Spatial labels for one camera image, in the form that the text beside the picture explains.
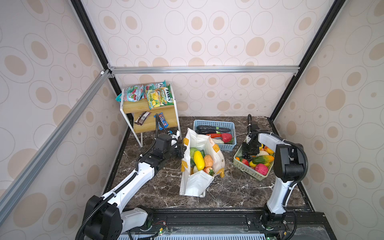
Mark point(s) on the horizontal aluminium rail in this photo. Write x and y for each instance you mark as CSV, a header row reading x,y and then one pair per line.
x,y
205,69

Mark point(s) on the green mint snack bag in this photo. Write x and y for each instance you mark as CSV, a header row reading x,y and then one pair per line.
x,y
166,92

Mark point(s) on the red strawberry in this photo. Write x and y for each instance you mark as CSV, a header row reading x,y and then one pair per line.
x,y
245,162

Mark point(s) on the green cabbage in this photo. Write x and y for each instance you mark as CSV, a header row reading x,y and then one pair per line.
x,y
192,152

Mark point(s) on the orange fruit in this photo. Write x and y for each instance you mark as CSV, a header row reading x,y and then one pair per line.
x,y
268,150

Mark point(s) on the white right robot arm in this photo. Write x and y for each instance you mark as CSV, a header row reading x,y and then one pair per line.
x,y
290,163

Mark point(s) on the small yellow lemon fruit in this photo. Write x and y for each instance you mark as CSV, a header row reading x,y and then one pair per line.
x,y
252,165

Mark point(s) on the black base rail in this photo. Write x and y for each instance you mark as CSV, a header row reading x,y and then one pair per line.
x,y
234,224

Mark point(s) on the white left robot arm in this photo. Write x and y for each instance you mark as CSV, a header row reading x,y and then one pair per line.
x,y
105,217

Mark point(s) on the red bell pepper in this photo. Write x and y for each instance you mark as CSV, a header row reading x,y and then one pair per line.
x,y
226,137

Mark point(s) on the white garlic bulb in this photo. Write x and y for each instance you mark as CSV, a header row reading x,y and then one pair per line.
x,y
263,153

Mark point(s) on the brown chocolate bar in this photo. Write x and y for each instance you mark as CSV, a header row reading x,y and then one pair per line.
x,y
142,118

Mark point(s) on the green plastic basket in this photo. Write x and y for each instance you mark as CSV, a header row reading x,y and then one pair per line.
x,y
249,170

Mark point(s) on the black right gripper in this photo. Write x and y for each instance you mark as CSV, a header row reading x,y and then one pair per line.
x,y
245,150

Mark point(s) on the left diagonal aluminium rail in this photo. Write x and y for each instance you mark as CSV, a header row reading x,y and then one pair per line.
x,y
21,184

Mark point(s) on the blue candy packet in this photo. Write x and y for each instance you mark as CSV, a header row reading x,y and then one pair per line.
x,y
163,124

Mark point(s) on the yellow mango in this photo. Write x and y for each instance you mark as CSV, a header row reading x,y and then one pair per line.
x,y
199,160

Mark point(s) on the yellow candy snack bag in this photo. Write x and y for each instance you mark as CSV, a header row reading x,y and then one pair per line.
x,y
155,98

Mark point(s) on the tan wrinkled potato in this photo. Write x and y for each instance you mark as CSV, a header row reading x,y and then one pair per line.
x,y
208,161

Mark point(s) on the pink peach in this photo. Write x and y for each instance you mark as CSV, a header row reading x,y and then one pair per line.
x,y
262,169

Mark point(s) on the dark eggplant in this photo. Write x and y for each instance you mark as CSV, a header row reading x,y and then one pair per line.
x,y
205,129

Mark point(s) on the green gummy snack bag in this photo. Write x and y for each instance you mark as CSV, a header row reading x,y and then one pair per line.
x,y
132,94

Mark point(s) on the red chili pepper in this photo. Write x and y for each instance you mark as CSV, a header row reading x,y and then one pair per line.
x,y
215,135

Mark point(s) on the blue plastic basket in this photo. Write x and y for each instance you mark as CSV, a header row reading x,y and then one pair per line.
x,y
224,147

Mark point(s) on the white wooden two-tier shelf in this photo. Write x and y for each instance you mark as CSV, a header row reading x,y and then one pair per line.
x,y
132,110

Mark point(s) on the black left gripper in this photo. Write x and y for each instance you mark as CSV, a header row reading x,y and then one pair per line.
x,y
180,152

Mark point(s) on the white grocery bag yellow handles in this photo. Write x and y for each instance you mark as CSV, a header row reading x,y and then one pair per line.
x,y
195,185

